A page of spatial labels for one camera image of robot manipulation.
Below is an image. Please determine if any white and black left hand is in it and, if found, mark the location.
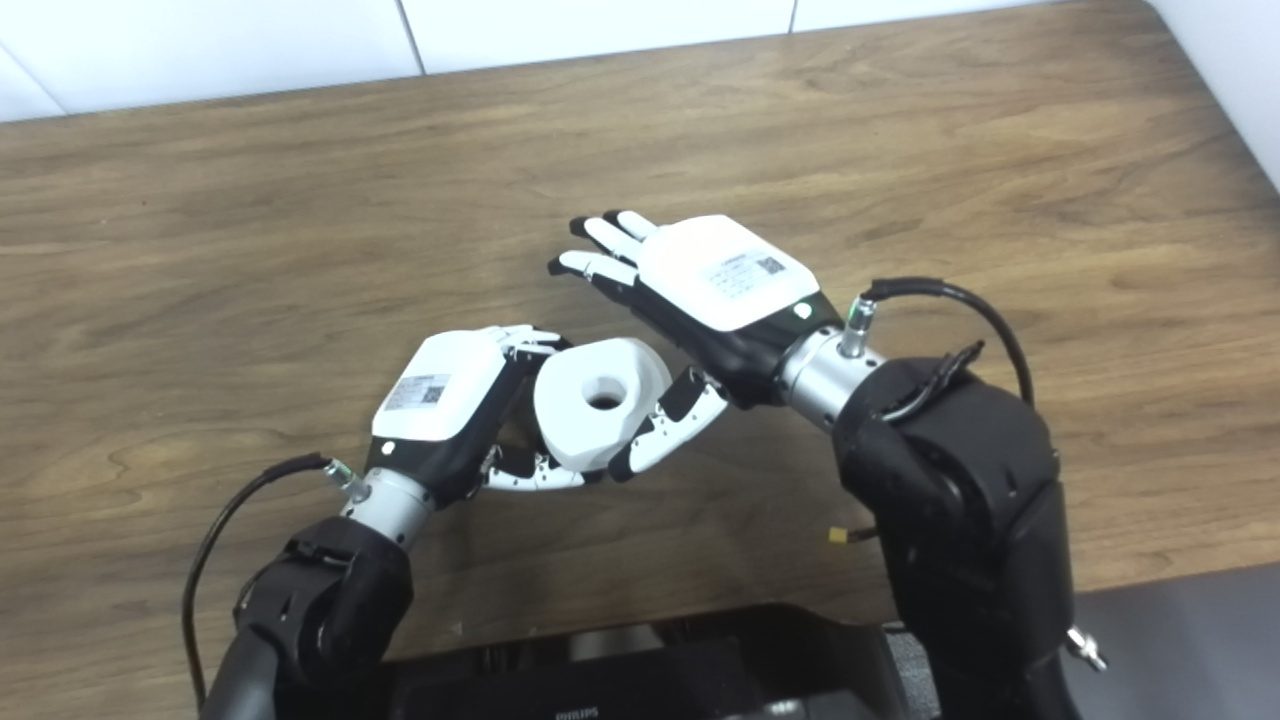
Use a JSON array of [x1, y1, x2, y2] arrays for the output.
[[365, 325, 591, 501]]

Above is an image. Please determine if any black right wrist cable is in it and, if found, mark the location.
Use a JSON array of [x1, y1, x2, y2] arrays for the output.
[[840, 277, 1037, 407]]

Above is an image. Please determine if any white and black right hand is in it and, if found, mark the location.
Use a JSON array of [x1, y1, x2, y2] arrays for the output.
[[548, 210, 843, 483]]

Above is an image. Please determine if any round white piece with holes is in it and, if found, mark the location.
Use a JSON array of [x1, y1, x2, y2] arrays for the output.
[[533, 338, 673, 473]]

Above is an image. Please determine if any black robot torso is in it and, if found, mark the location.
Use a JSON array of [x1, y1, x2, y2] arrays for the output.
[[378, 602, 913, 720]]

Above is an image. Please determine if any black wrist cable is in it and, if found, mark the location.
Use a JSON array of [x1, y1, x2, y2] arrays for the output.
[[181, 452, 367, 713], [840, 277, 1037, 407]]

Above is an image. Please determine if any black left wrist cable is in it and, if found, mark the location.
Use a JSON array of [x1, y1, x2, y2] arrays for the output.
[[181, 452, 367, 713]]

